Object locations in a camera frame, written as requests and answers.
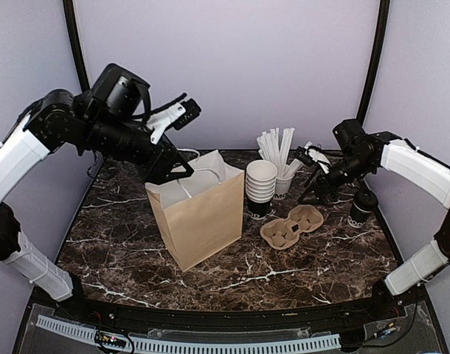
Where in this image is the brown pulp cup carrier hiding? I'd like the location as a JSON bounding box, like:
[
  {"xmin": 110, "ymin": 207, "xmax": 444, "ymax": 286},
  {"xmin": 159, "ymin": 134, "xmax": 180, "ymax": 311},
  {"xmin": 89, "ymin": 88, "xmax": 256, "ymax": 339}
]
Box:
[{"xmin": 260, "ymin": 205, "xmax": 324, "ymax": 250}]

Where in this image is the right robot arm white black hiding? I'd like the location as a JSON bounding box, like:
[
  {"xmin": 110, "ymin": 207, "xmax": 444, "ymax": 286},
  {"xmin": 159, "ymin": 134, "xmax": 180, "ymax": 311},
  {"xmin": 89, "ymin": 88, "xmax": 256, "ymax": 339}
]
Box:
[{"xmin": 294, "ymin": 118, "xmax": 450, "ymax": 299}]

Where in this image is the bundle of white wrapped straws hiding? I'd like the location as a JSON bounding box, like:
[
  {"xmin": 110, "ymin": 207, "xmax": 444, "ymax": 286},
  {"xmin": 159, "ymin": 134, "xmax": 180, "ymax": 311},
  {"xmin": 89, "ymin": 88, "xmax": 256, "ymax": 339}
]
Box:
[{"xmin": 256, "ymin": 128, "xmax": 304, "ymax": 179}]

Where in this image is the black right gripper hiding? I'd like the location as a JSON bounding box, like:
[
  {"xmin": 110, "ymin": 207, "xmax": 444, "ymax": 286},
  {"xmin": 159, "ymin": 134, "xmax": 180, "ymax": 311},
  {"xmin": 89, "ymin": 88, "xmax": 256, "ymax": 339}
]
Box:
[{"xmin": 298, "ymin": 152, "xmax": 374, "ymax": 205}]

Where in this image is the grey cable duct rail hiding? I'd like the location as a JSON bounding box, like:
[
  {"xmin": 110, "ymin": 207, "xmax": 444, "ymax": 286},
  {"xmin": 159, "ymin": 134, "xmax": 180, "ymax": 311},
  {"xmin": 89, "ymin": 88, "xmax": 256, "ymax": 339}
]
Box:
[{"xmin": 35, "ymin": 315, "xmax": 341, "ymax": 353}]

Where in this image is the black enclosure frame post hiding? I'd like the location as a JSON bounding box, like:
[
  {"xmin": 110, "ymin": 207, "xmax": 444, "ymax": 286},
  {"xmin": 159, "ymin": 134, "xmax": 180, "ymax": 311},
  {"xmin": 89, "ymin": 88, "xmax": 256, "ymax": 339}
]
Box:
[{"xmin": 356, "ymin": 0, "xmax": 390, "ymax": 125}]

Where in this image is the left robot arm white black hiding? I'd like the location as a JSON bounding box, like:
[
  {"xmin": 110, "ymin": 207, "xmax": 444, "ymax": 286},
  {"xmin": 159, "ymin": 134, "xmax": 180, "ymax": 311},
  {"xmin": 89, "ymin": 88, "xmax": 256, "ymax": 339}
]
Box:
[{"xmin": 0, "ymin": 63, "xmax": 201, "ymax": 322}]

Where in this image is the stack of black paper cups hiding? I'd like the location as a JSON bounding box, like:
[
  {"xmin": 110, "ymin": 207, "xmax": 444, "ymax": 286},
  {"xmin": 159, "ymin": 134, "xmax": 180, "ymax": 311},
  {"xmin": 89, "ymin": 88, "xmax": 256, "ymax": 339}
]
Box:
[{"xmin": 246, "ymin": 160, "xmax": 277, "ymax": 220}]

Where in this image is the black plastic cup lid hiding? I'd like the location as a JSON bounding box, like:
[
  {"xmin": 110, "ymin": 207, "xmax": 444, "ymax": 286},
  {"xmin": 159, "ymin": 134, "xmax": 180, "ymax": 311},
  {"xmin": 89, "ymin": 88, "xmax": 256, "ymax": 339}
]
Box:
[{"xmin": 353, "ymin": 190, "xmax": 378, "ymax": 213}]

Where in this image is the brown paper bag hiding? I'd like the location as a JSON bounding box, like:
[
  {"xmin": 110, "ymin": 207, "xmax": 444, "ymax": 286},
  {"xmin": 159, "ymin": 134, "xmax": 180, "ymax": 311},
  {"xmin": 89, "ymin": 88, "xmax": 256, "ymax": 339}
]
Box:
[{"xmin": 145, "ymin": 150, "xmax": 245, "ymax": 271}]

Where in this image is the black left frame post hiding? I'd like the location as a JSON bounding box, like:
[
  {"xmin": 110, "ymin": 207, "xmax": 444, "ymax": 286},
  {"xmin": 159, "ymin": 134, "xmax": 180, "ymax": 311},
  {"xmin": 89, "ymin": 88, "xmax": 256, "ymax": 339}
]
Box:
[{"xmin": 62, "ymin": 0, "xmax": 90, "ymax": 91}]

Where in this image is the black paper coffee cup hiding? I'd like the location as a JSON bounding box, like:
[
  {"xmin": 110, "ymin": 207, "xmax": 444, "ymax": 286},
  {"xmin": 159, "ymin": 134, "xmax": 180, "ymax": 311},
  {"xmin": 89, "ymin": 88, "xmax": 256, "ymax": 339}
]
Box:
[{"xmin": 347, "ymin": 204, "xmax": 373, "ymax": 229}]

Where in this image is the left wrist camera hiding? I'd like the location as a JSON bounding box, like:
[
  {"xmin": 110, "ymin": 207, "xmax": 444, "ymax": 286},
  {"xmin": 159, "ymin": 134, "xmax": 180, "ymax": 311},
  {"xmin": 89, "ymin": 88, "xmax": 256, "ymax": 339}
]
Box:
[{"xmin": 149, "ymin": 97, "xmax": 203, "ymax": 145}]

